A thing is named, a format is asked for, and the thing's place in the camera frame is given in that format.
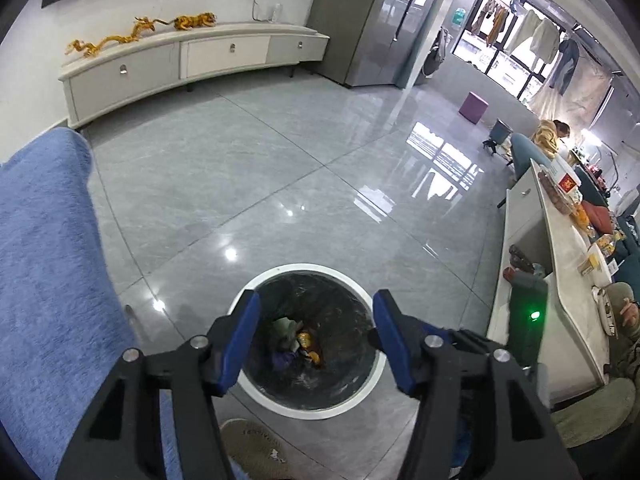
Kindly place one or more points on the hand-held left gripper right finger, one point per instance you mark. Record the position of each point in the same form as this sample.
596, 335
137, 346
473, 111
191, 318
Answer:
395, 345

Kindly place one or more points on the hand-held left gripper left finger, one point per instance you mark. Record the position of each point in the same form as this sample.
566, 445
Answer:
235, 350

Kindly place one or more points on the round bin with black liner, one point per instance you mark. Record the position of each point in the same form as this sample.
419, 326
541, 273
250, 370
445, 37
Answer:
330, 310

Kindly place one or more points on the person's right forearm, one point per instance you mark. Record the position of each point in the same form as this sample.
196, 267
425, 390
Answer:
592, 412

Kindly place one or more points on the purple wrapper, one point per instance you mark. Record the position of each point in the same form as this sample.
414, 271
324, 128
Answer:
285, 358

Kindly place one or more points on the green crumpled wrapper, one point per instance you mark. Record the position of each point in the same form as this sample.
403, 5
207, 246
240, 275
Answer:
285, 331

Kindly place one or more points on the white table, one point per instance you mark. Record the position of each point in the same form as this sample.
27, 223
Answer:
560, 255

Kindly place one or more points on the yellow snack wrapper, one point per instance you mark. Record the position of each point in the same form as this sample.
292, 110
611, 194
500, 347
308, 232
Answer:
309, 347

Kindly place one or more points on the yellow packet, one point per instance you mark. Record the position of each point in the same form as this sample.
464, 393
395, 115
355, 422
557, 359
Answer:
590, 264

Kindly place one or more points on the beige slipper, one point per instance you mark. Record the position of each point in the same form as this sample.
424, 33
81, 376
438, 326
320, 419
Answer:
255, 447

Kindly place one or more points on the teal chair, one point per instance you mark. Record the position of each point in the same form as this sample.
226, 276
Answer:
525, 152

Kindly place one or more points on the small grey bin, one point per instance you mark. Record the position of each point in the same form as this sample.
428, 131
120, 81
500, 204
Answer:
499, 131

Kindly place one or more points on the blue fluffy mat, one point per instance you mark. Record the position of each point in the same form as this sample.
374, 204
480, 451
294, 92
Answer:
50, 285

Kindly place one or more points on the purple stool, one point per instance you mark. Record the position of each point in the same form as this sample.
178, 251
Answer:
472, 107

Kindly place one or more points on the beige hanging sheet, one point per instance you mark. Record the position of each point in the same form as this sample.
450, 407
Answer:
575, 97

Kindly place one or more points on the blue hanging garment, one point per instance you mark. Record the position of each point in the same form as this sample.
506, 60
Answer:
565, 67

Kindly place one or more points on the white hanging sweater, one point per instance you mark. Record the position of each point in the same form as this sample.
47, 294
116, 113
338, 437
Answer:
537, 35

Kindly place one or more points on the white television cabinet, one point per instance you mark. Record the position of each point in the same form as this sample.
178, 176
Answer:
150, 65

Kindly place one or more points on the yellow hanging garment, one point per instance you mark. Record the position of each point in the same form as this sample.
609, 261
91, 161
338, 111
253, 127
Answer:
492, 20

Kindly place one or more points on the grey refrigerator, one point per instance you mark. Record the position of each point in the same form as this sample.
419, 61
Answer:
360, 20

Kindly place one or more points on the golden tiger figurine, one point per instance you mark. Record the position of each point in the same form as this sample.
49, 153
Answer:
195, 21

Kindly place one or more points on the long golden dragon figurine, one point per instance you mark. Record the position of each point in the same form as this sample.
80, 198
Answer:
102, 44

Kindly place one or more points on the small golden dragon figurine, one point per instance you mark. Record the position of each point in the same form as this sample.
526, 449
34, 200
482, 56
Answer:
142, 25

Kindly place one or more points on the white router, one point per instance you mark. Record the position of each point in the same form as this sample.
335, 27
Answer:
276, 12

